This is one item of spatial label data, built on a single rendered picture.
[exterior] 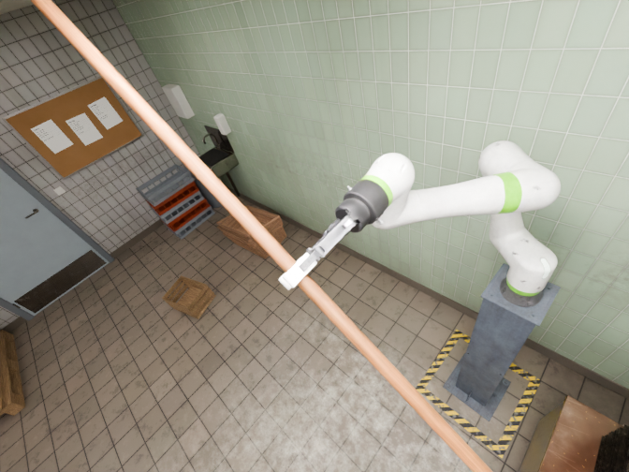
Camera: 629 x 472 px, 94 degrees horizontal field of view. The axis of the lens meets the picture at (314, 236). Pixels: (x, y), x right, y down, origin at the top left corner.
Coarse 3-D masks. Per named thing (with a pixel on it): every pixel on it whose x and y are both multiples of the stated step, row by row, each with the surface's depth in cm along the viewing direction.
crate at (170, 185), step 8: (168, 168) 395; (176, 168) 401; (160, 176) 390; (176, 176) 403; (184, 176) 375; (144, 184) 380; (160, 184) 394; (168, 184) 364; (176, 184) 386; (184, 184) 379; (152, 192) 387; (160, 192) 360; (168, 192) 377; (152, 200) 372; (160, 200) 364
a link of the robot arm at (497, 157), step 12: (492, 144) 94; (504, 144) 91; (516, 144) 91; (480, 156) 96; (492, 156) 91; (504, 156) 89; (516, 156) 86; (528, 156) 86; (480, 168) 97; (492, 168) 91; (504, 168) 87; (492, 216) 112; (504, 216) 108; (516, 216) 108; (492, 228) 117; (504, 228) 112; (516, 228) 112; (492, 240) 122; (504, 240) 116
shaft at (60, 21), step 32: (32, 0) 56; (64, 32) 56; (96, 64) 56; (128, 96) 56; (160, 128) 56; (192, 160) 56; (224, 192) 56; (256, 224) 57; (288, 256) 57; (320, 288) 58
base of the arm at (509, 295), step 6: (504, 282) 124; (504, 288) 123; (504, 294) 122; (510, 294) 119; (516, 294) 117; (540, 294) 117; (510, 300) 120; (516, 300) 118; (522, 300) 117; (528, 300) 117; (534, 300) 116; (540, 300) 117; (522, 306) 118; (528, 306) 118
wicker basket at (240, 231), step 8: (248, 208) 367; (256, 208) 355; (256, 216) 367; (272, 216) 345; (224, 224) 343; (232, 224) 353; (240, 224) 362; (264, 224) 353; (272, 224) 330; (280, 224) 341; (232, 232) 335; (240, 232) 311; (248, 240) 325
